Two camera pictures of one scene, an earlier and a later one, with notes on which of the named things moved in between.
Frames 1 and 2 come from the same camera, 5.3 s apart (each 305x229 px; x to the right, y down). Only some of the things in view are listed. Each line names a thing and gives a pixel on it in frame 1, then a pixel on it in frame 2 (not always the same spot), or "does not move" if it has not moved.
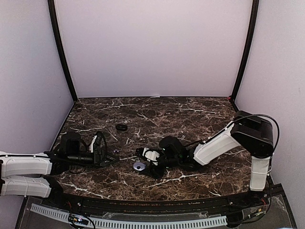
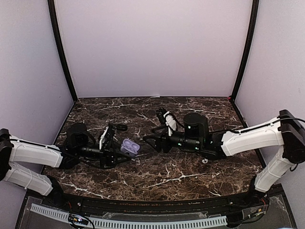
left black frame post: (54, 23) does not move
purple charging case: (139, 166) → (130, 147)
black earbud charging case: (120, 127) does not move
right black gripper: (154, 171) → (159, 137)
